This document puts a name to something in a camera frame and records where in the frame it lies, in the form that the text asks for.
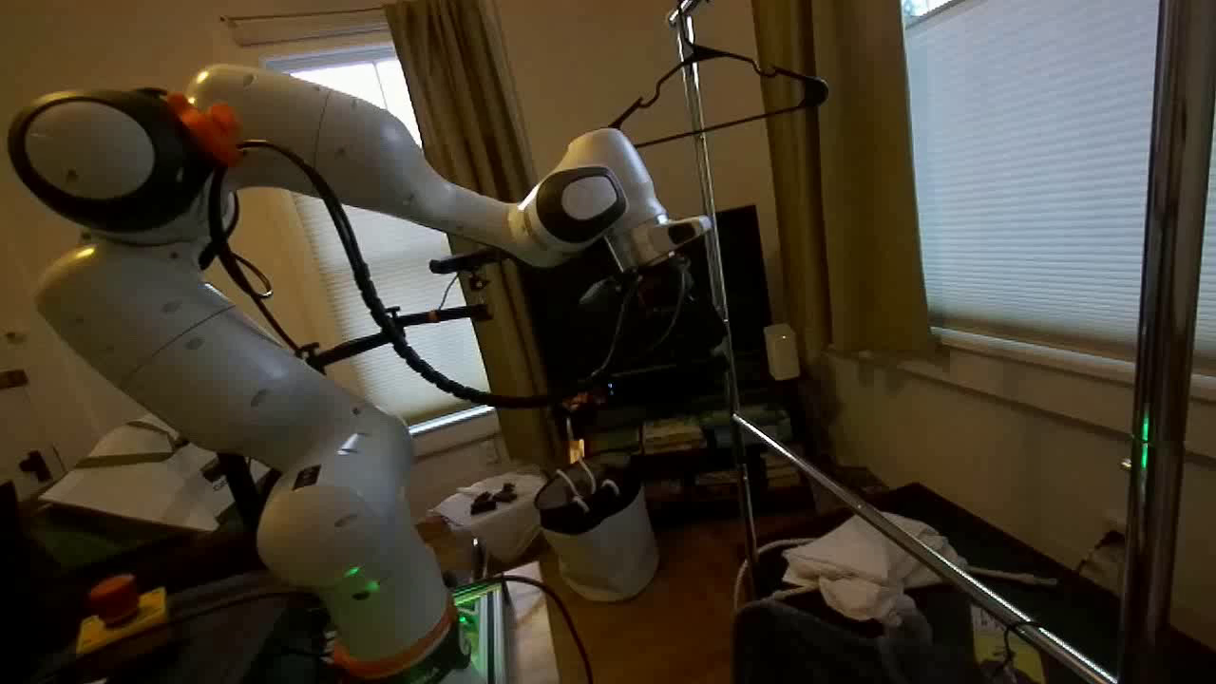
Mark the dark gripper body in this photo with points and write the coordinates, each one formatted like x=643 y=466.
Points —
x=649 y=287

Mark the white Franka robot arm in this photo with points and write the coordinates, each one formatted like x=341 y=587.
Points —
x=240 y=382

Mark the black coat hanger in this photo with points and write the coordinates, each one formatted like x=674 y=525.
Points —
x=763 y=78

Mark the thin metal rack pole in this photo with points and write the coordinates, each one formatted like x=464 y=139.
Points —
x=710 y=254

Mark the black television screen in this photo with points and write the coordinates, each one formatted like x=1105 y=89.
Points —
x=748 y=292

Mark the small white box device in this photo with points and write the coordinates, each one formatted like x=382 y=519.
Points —
x=780 y=353

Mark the dark media shelf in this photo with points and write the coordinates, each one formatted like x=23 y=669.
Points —
x=690 y=443

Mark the olive curtain beside white window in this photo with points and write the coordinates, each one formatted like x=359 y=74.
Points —
x=469 y=139

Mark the olive curtain beside blinds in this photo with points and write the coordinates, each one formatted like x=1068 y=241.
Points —
x=859 y=193

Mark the black tripod rods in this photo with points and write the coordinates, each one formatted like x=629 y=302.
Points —
x=392 y=334

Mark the white plastic waste bin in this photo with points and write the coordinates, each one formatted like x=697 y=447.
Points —
x=614 y=547

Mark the white bag with black items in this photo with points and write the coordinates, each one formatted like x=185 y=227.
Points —
x=488 y=516

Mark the white folded towels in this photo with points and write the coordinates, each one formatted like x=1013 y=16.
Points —
x=859 y=566

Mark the dark laundry basket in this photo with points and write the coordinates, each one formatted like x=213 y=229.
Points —
x=824 y=642

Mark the white window blinds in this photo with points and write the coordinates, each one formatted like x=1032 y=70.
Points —
x=1032 y=164

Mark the white paper sheets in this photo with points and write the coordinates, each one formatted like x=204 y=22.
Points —
x=139 y=482

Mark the red emergency stop button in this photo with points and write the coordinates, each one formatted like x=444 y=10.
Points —
x=117 y=602

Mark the metal rack bottom rail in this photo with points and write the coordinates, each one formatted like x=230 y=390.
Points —
x=886 y=525

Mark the thick metal rack post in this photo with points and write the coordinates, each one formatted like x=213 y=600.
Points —
x=1172 y=316

